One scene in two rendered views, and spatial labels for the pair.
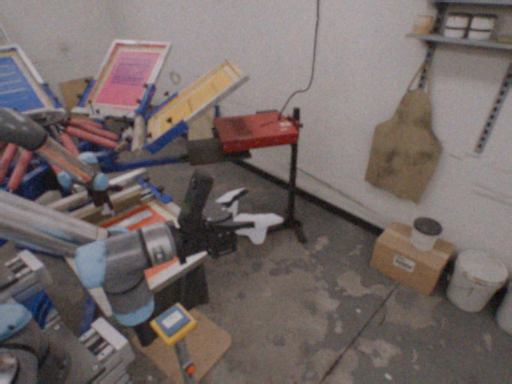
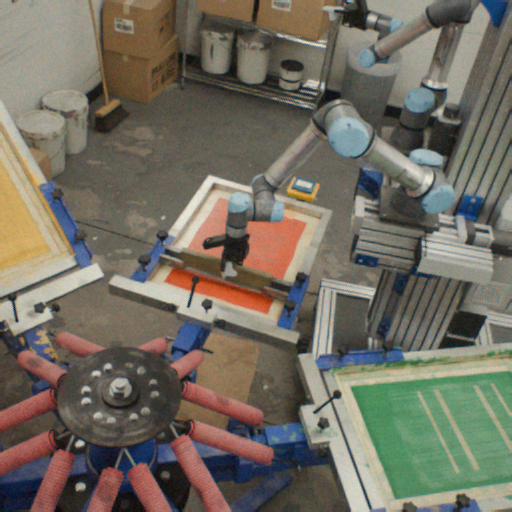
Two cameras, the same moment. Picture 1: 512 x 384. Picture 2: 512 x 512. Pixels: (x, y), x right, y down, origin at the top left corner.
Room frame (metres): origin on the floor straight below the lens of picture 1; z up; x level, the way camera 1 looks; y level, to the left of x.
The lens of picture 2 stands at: (2.22, 2.39, 2.61)
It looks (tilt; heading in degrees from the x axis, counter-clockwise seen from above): 40 degrees down; 238
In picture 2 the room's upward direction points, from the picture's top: 9 degrees clockwise
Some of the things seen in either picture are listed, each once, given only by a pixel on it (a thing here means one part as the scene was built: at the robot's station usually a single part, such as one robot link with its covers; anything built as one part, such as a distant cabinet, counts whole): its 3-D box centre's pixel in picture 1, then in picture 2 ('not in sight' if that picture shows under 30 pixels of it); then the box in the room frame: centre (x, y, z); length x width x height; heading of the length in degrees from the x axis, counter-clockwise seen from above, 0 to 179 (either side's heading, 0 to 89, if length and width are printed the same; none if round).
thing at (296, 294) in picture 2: not in sight; (292, 305); (1.19, 1.05, 0.97); 0.30 x 0.05 x 0.07; 46
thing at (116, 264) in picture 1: (115, 259); (389, 27); (0.39, 0.26, 1.65); 0.11 x 0.08 x 0.09; 119
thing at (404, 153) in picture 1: (407, 135); not in sight; (2.25, -1.06, 1.06); 0.53 x 0.07 x 1.05; 46
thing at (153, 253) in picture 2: (155, 194); (153, 262); (1.59, 0.67, 0.97); 0.30 x 0.05 x 0.07; 46
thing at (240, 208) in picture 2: (89, 165); (239, 210); (1.35, 0.85, 1.31); 0.09 x 0.08 x 0.11; 160
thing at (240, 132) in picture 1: (255, 130); not in sight; (2.34, 0.08, 1.06); 0.61 x 0.46 x 0.12; 106
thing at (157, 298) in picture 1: (171, 298); not in sight; (1.02, 0.48, 0.74); 0.45 x 0.03 x 0.43; 136
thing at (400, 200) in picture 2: not in sight; (413, 194); (0.67, 0.96, 1.31); 0.15 x 0.15 x 0.10
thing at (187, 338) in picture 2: not in sight; (189, 335); (1.61, 1.09, 1.02); 0.17 x 0.06 x 0.05; 46
